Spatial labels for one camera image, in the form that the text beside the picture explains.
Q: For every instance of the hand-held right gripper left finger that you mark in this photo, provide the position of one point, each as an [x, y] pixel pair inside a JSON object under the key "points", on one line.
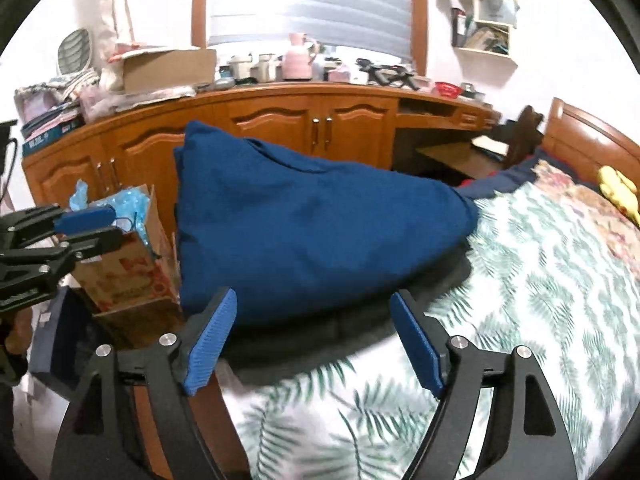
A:
{"points": [[210, 345]]}

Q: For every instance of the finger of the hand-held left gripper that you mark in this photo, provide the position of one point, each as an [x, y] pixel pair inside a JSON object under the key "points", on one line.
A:
{"points": [[85, 221], [95, 244]]}

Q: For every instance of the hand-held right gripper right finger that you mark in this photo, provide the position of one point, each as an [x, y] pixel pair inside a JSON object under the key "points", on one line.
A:
{"points": [[420, 345]]}

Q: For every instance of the blue suit jacket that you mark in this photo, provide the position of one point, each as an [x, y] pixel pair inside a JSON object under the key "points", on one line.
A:
{"points": [[300, 225]]}

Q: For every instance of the person's left hand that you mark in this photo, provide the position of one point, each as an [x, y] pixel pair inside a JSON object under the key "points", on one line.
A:
{"points": [[21, 332]]}

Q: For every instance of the light blue plastic bag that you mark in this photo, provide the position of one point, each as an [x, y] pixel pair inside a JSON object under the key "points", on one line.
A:
{"points": [[122, 207]]}

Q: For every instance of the printed cardboard box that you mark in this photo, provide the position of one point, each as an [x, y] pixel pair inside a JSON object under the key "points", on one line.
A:
{"points": [[125, 275]]}

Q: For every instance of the stack of books and cloths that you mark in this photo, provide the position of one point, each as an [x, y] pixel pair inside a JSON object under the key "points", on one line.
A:
{"points": [[50, 132]]}

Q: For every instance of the bed with leaf-print quilt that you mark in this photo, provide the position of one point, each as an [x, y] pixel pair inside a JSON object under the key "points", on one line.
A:
{"points": [[525, 285]]}

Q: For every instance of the pink paper pile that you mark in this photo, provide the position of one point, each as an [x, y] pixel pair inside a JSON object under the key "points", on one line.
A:
{"points": [[130, 100]]}

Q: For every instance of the folded striped towel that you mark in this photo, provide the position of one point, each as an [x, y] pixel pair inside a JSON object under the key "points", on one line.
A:
{"points": [[55, 87]]}

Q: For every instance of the grey hand fan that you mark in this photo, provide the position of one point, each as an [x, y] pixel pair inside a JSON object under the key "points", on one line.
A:
{"points": [[75, 52]]}

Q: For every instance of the plain cardboard box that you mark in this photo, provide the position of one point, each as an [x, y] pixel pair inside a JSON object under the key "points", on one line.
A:
{"points": [[170, 70]]}

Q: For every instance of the navy bed cover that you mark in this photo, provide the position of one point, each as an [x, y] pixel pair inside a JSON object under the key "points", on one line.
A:
{"points": [[505, 177]]}

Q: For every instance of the white hanging tote bag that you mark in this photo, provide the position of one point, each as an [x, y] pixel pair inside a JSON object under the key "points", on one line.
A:
{"points": [[115, 35]]}

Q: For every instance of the floral bedsheet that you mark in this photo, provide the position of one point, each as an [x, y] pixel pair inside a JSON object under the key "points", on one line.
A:
{"points": [[580, 205]]}

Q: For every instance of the wooden desk cabinet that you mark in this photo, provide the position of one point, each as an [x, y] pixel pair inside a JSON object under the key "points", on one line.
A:
{"points": [[270, 115]]}

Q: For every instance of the dark wooden chair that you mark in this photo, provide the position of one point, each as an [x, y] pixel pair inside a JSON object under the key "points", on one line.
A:
{"points": [[522, 135]]}

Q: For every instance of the white jar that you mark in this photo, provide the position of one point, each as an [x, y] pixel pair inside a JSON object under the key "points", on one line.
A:
{"points": [[268, 69]]}

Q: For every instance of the yellow plush toy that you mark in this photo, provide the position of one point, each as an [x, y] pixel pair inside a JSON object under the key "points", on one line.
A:
{"points": [[620, 190]]}

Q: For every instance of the red basket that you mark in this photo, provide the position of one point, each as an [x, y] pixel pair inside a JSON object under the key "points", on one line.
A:
{"points": [[446, 90]]}

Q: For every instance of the grey metal container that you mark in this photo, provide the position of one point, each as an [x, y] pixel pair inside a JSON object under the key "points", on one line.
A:
{"points": [[471, 91]]}

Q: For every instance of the pink kettle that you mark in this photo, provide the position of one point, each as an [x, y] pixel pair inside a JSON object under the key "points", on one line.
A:
{"points": [[297, 60]]}

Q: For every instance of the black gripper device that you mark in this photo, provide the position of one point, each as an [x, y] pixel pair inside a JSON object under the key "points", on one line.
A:
{"points": [[402, 77], [375, 72]]}

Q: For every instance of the wooden bed headboard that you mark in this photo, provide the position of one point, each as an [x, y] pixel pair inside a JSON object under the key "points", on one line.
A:
{"points": [[590, 135]]}

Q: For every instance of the pink tissue box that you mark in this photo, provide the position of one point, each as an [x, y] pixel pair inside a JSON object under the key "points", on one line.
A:
{"points": [[338, 75]]}

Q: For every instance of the grey window blind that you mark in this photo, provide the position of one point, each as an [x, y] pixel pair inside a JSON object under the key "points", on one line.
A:
{"points": [[310, 0]]}

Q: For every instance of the black binder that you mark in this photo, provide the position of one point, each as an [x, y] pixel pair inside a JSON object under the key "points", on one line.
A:
{"points": [[458, 27]]}

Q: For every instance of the wooden window frame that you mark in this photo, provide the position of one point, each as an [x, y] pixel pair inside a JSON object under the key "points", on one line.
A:
{"points": [[200, 5]]}

